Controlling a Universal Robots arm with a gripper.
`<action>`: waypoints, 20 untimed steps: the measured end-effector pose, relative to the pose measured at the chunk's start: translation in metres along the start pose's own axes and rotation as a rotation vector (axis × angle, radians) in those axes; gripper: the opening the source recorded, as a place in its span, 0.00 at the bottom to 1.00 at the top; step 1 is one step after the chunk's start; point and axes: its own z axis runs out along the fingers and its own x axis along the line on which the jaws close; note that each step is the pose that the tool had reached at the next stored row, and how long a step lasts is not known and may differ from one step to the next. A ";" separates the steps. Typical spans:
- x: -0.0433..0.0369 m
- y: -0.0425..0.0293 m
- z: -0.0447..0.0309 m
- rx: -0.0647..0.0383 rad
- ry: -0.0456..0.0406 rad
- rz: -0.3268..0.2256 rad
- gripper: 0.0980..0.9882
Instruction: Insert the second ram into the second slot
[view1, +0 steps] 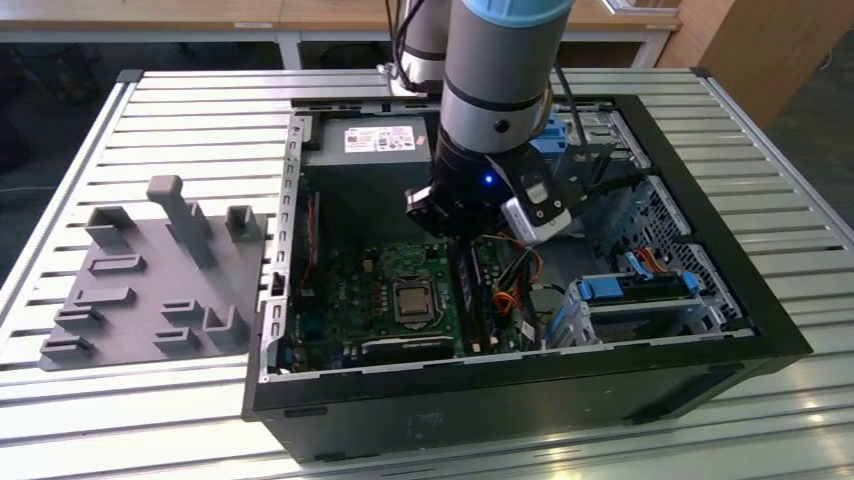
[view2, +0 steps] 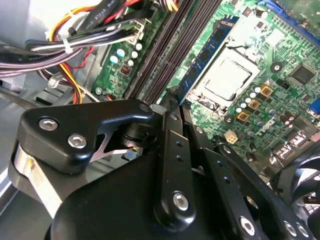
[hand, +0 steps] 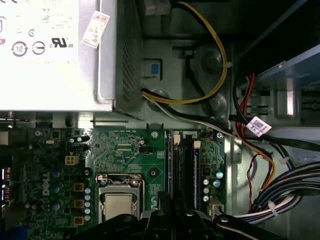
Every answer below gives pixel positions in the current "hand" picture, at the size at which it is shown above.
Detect silver CPU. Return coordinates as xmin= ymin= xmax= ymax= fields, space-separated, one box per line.
xmin=104 ymin=193 xmax=134 ymax=225

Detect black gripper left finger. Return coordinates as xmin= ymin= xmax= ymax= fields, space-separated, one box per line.
xmin=66 ymin=191 xmax=173 ymax=240

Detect black cable with white label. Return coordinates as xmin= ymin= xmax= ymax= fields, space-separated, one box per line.
xmin=227 ymin=74 xmax=320 ymax=154

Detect grey power supply unit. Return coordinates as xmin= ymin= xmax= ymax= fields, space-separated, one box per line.
xmin=0 ymin=0 xmax=145 ymax=121

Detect black PC case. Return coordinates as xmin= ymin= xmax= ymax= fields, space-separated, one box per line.
xmin=0 ymin=0 xmax=320 ymax=240

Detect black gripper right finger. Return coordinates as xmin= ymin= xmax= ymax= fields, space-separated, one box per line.
xmin=173 ymin=191 xmax=283 ymax=240

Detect black cable bundle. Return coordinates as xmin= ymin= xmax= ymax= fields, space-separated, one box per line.
xmin=234 ymin=159 xmax=320 ymax=223

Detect green motherboard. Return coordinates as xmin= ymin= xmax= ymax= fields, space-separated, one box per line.
xmin=0 ymin=127 xmax=227 ymax=240

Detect orange and red wires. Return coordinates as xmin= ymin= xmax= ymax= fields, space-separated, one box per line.
xmin=234 ymin=71 xmax=277 ymax=192

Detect thin red black wire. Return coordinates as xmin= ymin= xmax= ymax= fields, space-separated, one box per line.
xmin=246 ymin=152 xmax=263 ymax=215

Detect black RAM slot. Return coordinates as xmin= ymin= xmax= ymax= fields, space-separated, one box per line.
xmin=173 ymin=134 xmax=182 ymax=193
xmin=183 ymin=132 xmax=195 ymax=211

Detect metal socket cover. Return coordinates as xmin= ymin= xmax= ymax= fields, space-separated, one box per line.
xmin=96 ymin=173 xmax=146 ymax=226

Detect yellow power wires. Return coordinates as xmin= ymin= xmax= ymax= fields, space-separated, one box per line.
xmin=141 ymin=1 xmax=233 ymax=106

